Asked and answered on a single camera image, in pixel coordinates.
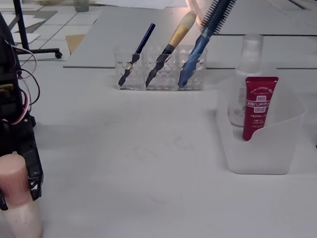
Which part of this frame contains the dark eyeliner pencil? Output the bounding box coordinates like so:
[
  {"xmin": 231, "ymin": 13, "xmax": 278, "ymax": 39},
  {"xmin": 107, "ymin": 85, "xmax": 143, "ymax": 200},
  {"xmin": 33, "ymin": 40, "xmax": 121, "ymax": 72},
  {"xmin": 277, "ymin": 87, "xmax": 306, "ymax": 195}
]
[{"xmin": 118, "ymin": 23, "xmax": 157, "ymax": 87}]

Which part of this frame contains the clear acrylic organizer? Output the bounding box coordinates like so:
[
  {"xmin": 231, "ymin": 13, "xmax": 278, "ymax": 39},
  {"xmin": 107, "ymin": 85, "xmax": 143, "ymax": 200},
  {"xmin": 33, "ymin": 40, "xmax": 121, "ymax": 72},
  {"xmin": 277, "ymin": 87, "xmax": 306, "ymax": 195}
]
[{"xmin": 113, "ymin": 44, "xmax": 208, "ymax": 91}]

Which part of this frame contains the black wheeled stand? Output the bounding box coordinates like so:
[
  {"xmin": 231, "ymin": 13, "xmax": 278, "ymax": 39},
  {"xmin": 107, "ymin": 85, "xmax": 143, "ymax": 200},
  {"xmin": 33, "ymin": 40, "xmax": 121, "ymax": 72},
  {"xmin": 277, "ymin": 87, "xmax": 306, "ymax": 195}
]
[{"xmin": 12, "ymin": 0, "xmax": 63, "ymax": 60}]

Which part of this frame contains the pink curved plastic piece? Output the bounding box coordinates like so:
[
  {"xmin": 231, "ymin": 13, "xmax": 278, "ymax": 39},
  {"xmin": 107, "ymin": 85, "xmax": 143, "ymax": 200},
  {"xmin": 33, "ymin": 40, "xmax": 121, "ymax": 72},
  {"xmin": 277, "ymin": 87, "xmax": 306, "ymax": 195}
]
[{"xmin": 185, "ymin": 0, "xmax": 206, "ymax": 28}]

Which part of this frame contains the red white servo cable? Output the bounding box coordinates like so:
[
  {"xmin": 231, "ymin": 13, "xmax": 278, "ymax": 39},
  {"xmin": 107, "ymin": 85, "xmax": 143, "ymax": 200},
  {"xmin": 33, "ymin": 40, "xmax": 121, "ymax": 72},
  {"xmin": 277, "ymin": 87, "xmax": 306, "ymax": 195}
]
[{"xmin": 4, "ymin": 39, "xmax": 42, "ymax": 124}]

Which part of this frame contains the pink lotion bottle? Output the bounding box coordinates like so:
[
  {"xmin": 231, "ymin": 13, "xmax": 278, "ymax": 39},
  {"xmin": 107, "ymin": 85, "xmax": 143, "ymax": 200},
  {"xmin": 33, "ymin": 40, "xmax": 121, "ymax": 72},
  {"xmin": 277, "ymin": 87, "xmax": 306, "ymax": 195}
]
[{"xmin": 0, "ymin": 153, "xmax": 44, "ymax": 238}]

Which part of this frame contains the gold makeup brush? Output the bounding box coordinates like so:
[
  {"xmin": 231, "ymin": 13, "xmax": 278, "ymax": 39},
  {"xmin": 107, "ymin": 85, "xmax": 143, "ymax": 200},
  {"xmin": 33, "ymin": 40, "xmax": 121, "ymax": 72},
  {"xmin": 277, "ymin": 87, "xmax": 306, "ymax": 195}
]
[{"xmin": 145, "ymin": 10, "xmax": 198, "ymax": 89}]

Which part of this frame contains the blue round hairbrush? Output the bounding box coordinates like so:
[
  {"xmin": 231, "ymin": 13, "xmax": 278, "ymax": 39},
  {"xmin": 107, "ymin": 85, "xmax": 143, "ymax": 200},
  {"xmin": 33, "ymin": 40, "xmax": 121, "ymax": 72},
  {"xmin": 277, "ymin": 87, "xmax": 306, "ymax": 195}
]
[{"xmin": 177, "ymin": 0, "xmax": 237, "ymax": 89}]

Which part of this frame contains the red hand cream tube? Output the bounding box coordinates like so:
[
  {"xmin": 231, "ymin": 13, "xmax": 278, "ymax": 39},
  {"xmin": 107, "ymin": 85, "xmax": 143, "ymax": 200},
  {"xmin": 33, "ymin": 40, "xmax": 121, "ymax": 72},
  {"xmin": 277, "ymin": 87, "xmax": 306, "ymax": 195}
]
[{"xmin": 242, "ymin": 76, "xmax": 279, "ymax": 142}]

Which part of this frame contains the brown cardboard piece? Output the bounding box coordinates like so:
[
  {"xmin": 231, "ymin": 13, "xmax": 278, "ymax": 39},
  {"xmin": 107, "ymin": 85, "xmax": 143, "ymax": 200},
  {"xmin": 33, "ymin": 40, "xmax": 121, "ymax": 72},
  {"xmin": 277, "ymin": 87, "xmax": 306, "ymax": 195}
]
[{"xmin": 65, "ymin": 34, "xmax": 87, "ymax": 56}]

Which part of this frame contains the translucent white plastic tray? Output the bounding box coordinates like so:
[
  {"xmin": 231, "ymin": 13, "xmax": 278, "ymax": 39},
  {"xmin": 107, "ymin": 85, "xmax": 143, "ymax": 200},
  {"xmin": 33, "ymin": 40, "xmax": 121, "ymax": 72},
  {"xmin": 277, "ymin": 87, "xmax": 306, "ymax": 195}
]
[{"xmin": 216, "ymin": 64, "xmax": 308, "ymax": 176}]

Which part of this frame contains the clear spray bottle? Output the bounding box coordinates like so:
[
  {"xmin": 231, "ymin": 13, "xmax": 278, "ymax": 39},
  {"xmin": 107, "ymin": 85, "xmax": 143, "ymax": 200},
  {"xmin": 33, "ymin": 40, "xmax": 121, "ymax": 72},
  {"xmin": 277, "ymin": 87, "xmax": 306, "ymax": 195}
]
[{"xmin": 227, "ymin": 33, "xmax": 264, "ymax": 128}]

